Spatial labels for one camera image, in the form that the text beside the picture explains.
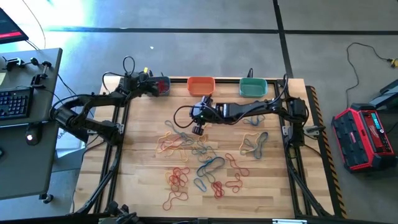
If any red black tool case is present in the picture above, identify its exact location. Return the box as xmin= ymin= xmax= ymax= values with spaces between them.
xmin=331 ymin=103 xmax=398 ymax=174

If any teal plastic basket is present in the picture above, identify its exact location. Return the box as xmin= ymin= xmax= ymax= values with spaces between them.
xmin=239 ymin=77 xmax=269 ymax=98

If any white paper sheet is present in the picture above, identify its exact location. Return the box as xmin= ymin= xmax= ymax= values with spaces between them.
xmin=55 ymin=128 xmax=87 ymax=151

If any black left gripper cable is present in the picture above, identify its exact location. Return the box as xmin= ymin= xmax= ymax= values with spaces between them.
xmin=101 ymin=55 xmax=137 ymax=94

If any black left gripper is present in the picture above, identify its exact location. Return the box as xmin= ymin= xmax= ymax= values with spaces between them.
xmin=119 ymin=73 xmax=161 ymax=97

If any black floor cable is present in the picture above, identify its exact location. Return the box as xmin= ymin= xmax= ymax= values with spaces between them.
xmin=345 ymin=42 xmax=393 ymax=108

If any grey plastic basket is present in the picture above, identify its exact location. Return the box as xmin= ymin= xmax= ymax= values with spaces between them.
xmin=146 ymin=76 xmax=172 ymax=97

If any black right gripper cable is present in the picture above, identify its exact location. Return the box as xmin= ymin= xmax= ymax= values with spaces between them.
xmin=173 ymin=105 xmax=201 ymax=129

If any black desk monitor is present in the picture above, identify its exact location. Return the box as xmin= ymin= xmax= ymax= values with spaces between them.
xmin=0 ymin=6 xmax=30 ymax=45

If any silver metal bracket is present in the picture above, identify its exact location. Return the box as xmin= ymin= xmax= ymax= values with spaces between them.
xmin=272 ymin=218 xmax=308 ymax=224

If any grey desk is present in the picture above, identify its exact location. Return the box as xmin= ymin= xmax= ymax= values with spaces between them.
xmin=0 ymin=47 xmax=63 ymax=200

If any black desk clamp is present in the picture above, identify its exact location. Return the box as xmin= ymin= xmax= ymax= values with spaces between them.
xmin=1 ymin=56 xmax=26 ymax=71
xmin=30 ymin=57 xmax=53 ymax=88

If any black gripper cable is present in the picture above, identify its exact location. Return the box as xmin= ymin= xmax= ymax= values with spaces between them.
xmin=173 ymin=105 xmax=201 ymax=129
xmin=101 ymin=55 xmax=137 ymax=94

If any black computer mouse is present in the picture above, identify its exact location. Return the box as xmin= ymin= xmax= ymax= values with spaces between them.
xmin=25 ymin=123 xmax=42 ymax=146

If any black clamp mount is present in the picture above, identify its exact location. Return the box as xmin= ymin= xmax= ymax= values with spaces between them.
xmin=107 ymin=200 xmax=139 ymax=224

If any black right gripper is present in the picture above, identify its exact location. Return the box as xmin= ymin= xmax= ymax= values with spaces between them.
xmin=188 ymin=95 xmax=225 ymax=126

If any black keyboard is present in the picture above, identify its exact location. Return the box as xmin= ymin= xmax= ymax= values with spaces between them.
xmin=0 ymin=86 xmax=35 ymax=121

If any black desk caster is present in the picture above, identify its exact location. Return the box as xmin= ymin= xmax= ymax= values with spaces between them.
xmin=39 ymin=193 xmax=54 ymax=205

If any orange plastic basket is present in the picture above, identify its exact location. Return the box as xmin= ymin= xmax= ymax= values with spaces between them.
xmin=187 ymin=76 xmax=216 ymax=97

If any grey black case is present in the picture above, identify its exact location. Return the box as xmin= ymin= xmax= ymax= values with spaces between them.
xmin=369 ymin=78 xmax=398 ymax=110

